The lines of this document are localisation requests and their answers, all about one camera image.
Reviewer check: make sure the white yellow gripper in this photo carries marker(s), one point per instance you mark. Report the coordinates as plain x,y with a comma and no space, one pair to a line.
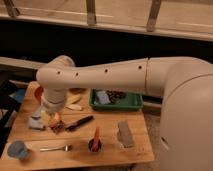
44,115

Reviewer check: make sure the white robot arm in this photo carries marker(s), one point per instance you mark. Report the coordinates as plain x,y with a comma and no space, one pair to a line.
184,83

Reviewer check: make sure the blue plastic cup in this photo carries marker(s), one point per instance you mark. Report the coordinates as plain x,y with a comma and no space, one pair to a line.
18,150

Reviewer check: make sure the dark cup with utensils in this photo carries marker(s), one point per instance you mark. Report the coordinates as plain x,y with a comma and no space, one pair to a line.
90,144

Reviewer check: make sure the blue grey cloth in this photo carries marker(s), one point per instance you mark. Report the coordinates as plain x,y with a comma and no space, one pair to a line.
35,123

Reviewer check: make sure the small dark brown box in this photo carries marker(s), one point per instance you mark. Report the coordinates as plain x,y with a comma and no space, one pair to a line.
58,127

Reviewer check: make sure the red orange bowl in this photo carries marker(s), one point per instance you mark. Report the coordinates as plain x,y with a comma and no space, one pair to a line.
38,93

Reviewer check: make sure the cream wooden spoon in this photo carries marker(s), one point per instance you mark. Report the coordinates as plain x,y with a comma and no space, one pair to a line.
74,107

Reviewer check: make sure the metal fork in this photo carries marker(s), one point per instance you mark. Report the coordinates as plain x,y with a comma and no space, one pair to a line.
64,148

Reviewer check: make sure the wooden table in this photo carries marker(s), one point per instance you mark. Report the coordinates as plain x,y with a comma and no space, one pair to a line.
112,153

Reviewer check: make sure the green plastic tray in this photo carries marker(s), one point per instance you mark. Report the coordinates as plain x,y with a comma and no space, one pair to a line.
131,102

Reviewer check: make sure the orange red utensil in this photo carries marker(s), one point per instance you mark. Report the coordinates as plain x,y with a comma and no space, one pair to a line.
96,138

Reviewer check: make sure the dark grape bunch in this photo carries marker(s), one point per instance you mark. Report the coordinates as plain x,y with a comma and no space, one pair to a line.
115,95

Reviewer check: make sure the grey sponge in clear container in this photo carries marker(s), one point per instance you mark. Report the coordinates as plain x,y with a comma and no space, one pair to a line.
124,135

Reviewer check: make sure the black handled tool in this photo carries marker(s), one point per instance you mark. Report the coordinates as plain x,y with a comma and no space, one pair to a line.
78,123

